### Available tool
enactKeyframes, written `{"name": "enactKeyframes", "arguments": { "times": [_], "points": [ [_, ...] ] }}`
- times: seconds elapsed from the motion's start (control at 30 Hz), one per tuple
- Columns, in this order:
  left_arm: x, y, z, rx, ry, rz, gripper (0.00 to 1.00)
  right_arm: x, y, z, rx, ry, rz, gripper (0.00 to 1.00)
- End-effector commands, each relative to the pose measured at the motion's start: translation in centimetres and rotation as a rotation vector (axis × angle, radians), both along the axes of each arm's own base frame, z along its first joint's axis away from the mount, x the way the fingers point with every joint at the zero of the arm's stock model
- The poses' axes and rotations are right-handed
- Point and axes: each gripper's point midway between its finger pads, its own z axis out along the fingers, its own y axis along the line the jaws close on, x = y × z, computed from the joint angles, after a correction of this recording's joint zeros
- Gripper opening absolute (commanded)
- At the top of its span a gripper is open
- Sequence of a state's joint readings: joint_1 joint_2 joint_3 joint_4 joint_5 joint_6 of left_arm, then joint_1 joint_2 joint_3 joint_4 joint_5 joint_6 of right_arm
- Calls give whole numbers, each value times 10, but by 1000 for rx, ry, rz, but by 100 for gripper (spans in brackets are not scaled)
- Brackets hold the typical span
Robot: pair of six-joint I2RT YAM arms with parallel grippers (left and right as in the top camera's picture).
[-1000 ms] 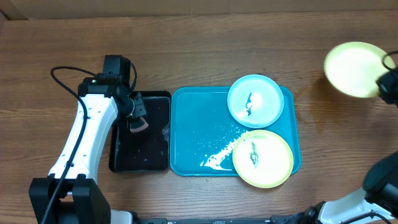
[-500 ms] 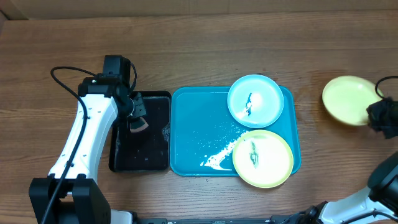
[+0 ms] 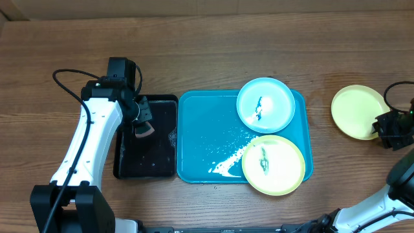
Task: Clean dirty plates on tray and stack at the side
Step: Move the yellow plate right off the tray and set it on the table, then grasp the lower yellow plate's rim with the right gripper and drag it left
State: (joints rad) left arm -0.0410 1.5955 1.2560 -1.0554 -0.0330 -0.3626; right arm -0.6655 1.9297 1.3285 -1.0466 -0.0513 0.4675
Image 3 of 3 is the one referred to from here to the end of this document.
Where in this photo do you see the teal plastic tray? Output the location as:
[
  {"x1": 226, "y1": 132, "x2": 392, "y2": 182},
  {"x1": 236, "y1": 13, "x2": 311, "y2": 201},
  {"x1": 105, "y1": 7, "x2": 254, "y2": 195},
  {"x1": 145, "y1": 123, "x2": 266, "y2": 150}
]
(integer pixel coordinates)
[{"x1": 176, "y1": 89, "x2": 314, "y2": 184}]

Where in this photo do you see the green scrub sponge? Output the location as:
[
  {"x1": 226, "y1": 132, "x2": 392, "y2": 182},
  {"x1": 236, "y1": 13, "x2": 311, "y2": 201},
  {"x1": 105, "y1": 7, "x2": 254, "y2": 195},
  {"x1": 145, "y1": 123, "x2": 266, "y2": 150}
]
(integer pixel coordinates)
[{"x1": 135, "y1": 122, "x2": 155, "y2": 139}]

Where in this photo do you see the yellow plate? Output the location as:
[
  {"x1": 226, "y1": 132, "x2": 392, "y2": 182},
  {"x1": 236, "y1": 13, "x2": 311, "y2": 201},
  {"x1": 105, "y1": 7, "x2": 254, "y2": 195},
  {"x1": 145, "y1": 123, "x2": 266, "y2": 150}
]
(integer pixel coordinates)
[
  {"x1": 242, "y1": 135, "x2": 305, "y2": 196},
  {"x1": 331, "y1": 85, "x2": 389, "y2": 140}
]

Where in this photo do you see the black tray with water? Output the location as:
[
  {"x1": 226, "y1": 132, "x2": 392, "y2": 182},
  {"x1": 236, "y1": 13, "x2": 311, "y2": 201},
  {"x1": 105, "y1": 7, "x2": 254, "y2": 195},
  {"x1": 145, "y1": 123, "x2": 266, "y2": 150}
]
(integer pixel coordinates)
[{"x1": 113, "y1": 94, "x2": 178, "y2": 179}]

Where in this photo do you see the light blue plate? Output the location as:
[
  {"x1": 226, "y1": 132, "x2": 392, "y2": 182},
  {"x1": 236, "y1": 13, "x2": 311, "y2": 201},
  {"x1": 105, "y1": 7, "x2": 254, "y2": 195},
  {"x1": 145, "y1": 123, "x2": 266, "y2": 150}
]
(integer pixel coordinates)
[{"x1": 236, "y1": 77, "x2": 296, "y2": 134}]

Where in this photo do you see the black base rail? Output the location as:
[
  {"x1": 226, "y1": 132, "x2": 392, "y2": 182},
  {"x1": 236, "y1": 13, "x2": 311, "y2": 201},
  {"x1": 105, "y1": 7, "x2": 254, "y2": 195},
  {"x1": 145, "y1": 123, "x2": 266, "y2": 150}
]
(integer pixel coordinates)
[{"x1": 138, "y1": 221, "x2": 316, "y2": 233}]

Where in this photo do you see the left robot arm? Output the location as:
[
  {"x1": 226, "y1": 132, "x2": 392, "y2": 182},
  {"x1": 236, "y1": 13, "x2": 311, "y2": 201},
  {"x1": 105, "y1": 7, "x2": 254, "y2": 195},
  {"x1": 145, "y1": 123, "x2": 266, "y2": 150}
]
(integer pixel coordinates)
[{"x1": 30, "y1": 77, "x2": 140, "y2": 232}]

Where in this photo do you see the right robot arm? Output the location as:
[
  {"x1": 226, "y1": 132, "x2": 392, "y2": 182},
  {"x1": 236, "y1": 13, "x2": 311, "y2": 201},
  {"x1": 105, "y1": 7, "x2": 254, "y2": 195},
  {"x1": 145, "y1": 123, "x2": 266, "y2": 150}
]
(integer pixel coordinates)
[{"x1": 309, "y1": 107, "x2": 413, "y2": 232}]

